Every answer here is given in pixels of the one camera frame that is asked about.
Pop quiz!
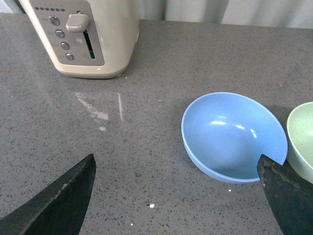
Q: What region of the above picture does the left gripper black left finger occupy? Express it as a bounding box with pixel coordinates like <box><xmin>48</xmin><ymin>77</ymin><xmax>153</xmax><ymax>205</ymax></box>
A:
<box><xmin>0</xmin><ymin>154</ymin><xmax>96</xmax><ymax>235</ymax></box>

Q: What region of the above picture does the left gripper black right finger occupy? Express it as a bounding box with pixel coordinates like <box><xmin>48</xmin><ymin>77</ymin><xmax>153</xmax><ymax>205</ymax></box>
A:
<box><xmin>257</xmin><ymin>155</ymin><xmax>313</xmax><ymax>235</ymax></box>

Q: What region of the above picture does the green plastic bowl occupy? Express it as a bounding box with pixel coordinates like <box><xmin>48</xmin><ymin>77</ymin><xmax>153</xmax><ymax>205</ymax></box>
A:
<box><xmin>287</xmin><ymin>102</ymin><xmax>313</xmax><ymax>183</ymax></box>

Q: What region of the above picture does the blue plastic bowl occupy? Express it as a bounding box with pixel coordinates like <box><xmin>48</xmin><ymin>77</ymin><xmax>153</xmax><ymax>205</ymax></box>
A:
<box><xmin>181</xmin><ymin>92</ymin><xmax>288</xmax><ymax>184</ymax></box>

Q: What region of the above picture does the cream two-slot toaster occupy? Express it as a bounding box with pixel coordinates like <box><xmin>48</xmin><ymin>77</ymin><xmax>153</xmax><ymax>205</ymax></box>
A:
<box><xmin>21</xmin><ymin>0</ymin><xmax>139</xmax><ymax>79</ymax></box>

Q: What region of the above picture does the white pleated curtain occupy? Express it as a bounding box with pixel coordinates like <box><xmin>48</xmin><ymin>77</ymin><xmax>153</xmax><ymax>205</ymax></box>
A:
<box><xmin>0</xmin><ymin>0</ymin><xmax>313</xmax><ymax>29</ymax></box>

